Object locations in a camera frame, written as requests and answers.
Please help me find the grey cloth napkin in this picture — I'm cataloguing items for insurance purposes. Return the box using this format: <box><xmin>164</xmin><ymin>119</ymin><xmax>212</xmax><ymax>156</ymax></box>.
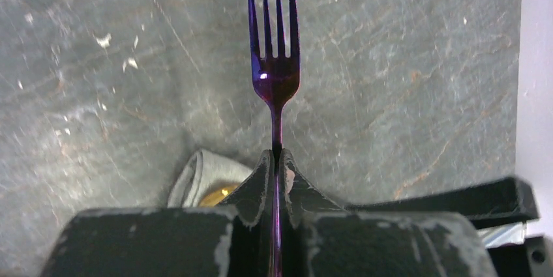
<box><xmin>167</xmin><ymin>149</ymin><xmax>252</xmax><ymax>208</ymax></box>

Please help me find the gold spoon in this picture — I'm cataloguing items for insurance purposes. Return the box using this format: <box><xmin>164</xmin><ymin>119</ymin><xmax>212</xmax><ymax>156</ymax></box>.
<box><xmin>198</xmin><ymin>184</ymin><xmax>239</xmax><ymax>207</ymax></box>

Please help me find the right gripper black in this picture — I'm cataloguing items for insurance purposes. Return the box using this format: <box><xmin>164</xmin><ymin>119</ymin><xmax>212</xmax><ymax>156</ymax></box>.
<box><xmin>346</xmin><ymin>176</ymin><xmax>553</xmax><ymax>277</ymax></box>

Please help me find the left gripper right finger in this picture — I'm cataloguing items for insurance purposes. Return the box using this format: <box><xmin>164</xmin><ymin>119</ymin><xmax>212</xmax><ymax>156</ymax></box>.
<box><xmin>278</xmin><ymin>149</ymin><xmax>500</xmax><ymax>277</ymax></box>

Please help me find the purple fork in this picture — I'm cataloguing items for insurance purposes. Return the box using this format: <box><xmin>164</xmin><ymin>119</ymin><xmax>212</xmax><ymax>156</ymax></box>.
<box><xmin>248</xmin><ymin>0</ymin><xmax>301</xmax><ymax>276</ymax></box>

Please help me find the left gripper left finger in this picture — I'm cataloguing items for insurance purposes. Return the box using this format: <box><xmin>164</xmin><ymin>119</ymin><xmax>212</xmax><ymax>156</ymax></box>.
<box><xmin>41</xmin><ymin>150</ymin><xmax>275</xmax><ymax>276</ymax></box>

